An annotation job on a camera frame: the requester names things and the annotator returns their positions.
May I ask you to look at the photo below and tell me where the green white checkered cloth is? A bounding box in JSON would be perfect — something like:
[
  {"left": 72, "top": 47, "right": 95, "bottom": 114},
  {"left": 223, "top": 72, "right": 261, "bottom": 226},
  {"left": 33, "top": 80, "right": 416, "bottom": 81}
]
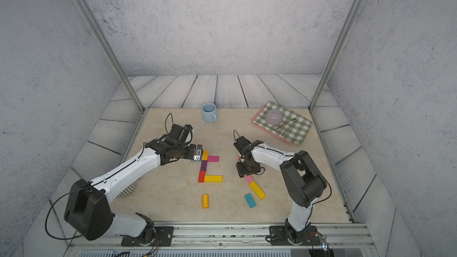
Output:
[{"left": 254, "top": 101, "right": 313, "bottom": 145}]

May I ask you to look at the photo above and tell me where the teal block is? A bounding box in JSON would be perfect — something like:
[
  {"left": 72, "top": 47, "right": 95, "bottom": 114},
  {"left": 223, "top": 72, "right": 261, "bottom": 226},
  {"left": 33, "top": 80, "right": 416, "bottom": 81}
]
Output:
[{"left": 245, "top": 193, "right": 257, "bottom": 208}]

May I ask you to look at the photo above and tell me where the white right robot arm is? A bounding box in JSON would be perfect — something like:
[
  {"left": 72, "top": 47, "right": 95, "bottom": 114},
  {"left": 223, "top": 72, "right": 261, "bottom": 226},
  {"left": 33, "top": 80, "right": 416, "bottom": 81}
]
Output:
[{"left": 234, "top": 136, "right": 329, "bottom": 236}]

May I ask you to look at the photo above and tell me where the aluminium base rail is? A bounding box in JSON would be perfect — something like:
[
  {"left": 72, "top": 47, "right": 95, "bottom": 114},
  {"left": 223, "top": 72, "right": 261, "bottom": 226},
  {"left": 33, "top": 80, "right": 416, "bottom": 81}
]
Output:
[{"left": 65, "top": 222, "right": 378, "bottom": 257}]

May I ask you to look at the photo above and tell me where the orange-yellow square block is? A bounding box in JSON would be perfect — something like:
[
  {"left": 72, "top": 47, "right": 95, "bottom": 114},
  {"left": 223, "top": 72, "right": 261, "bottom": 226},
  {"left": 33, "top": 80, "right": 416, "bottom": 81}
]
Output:
[{"left": 202, "top": 151, "right": 209, "bottom": 161}]

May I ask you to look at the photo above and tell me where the pink upside-down bowl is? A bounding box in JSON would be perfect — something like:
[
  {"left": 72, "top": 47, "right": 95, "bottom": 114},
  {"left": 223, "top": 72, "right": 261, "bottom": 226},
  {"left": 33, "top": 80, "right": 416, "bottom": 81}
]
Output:
[{"left": 265, "top": 109, "right": 283, "bottom": 126}]

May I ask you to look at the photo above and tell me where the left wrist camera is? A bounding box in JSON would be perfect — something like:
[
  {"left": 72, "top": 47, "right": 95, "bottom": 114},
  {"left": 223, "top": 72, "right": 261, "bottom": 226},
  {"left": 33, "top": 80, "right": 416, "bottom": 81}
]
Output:
[{"left": 165, "top": 124, "right": 194, "bottom": 145}]

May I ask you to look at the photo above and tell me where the orange cylinder block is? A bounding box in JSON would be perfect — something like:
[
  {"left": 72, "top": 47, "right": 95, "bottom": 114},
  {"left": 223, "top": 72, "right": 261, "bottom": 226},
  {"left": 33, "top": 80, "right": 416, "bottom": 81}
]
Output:
[{"left": 202, "top": 194, "right": 209, "bottom": 209}]

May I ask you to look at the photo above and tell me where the left aluminium frame post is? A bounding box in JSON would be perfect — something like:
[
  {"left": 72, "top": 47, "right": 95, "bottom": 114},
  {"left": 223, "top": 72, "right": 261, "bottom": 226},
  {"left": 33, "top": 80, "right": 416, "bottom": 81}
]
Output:
[{"left": 73, "top": 0, "right": 145, "bottom": 114}]

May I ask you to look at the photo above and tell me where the light blue mug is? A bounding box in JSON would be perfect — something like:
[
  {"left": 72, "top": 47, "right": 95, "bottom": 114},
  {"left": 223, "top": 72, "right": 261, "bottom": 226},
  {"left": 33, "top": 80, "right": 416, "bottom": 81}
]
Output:
[{"left": 201, "top": 102, "right": 218, "bottom": 123}]

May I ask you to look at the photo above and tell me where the pink plastic tray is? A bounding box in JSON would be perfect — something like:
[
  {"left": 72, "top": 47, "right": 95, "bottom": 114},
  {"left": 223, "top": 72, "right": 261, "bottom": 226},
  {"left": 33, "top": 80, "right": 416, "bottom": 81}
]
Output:
[{"left": 251, "top": 105, "right": 294, "bottom": 145}]

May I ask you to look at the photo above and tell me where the purple block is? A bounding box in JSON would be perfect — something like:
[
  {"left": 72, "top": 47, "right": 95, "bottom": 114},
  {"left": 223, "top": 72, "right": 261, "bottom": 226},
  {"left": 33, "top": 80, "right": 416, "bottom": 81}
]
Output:
[{"left": 201, "top": 161, "right": 208, "bottom": 171}]

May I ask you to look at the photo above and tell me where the right aluminium frame post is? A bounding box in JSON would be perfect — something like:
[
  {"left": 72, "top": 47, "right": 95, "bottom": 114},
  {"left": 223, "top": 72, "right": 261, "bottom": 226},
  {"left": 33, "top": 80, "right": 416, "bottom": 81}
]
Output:
[{"left": 309, "top": 0, "right": 364, "bottom": 113}]

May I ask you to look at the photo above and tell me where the aluminium frame post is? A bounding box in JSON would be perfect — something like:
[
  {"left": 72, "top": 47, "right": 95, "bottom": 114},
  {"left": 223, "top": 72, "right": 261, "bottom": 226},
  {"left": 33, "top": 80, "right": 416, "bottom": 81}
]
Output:
[
  {"left": 309, "top": 0, "right": 364, "bottom": 113},
  {"left": 73, "top": 0, "right": 145, "bottom": 114}
]

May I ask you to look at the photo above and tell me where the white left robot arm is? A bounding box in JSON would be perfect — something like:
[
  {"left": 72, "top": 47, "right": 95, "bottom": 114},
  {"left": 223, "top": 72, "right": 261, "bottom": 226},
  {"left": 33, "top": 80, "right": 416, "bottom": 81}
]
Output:
[{"left": 64, "top": 139, "right": 203, "bottom": 246}]

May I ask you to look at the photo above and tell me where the magenta block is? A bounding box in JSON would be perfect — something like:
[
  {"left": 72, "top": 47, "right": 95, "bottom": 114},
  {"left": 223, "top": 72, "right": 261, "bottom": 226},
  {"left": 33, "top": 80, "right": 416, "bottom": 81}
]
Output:
[{"left": 207, "top": 156, "right": 220, "bottom": 163}]

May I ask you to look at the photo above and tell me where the light pink block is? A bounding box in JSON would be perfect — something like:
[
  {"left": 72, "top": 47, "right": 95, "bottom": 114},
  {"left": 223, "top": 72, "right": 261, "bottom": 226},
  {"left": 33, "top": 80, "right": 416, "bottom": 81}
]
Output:
[{"left": 244, "top": 176, "right": 254, "bottom": 184}]

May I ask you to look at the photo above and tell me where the red block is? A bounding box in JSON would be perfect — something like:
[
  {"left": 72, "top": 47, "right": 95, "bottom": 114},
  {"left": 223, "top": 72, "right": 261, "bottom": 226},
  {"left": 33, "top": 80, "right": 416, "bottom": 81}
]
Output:
[{"left": 198, "top": 171, "right": 206, "bottom": 183}]

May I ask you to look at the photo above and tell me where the grey corrugated hose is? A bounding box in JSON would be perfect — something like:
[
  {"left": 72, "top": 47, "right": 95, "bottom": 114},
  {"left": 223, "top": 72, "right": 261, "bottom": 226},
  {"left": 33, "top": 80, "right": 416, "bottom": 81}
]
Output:
[{"left": 117, "top": 180, "right": 140, "bottom": 199}]

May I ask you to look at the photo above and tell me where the long yellow block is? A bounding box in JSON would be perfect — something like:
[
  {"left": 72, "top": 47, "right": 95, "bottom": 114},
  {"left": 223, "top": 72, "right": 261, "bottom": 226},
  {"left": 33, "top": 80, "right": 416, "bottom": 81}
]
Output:
[
  {"left": 249, "top": 182, "right": 266, "bottom": 200},
  {"left": 204, "top": 175, "right": 223, "bottom": 183}
]

